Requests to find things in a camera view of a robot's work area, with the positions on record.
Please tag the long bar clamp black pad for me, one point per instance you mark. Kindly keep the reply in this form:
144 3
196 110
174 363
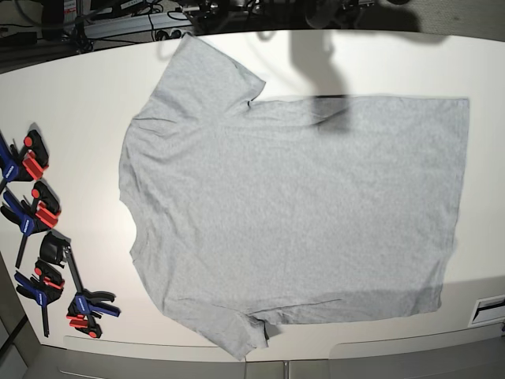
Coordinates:
86 306

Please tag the top blue red bar clamp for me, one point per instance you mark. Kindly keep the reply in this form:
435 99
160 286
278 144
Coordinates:
24 164

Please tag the aluminium frame rail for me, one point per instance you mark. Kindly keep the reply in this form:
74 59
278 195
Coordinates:
130 25

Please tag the grey T-shirt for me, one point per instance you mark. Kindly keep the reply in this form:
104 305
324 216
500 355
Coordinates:
321 210

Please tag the white label plate on table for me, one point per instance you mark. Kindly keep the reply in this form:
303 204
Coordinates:
487 311

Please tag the blue red bar clamp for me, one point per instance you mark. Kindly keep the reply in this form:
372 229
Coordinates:
39 216
45 287
24 164

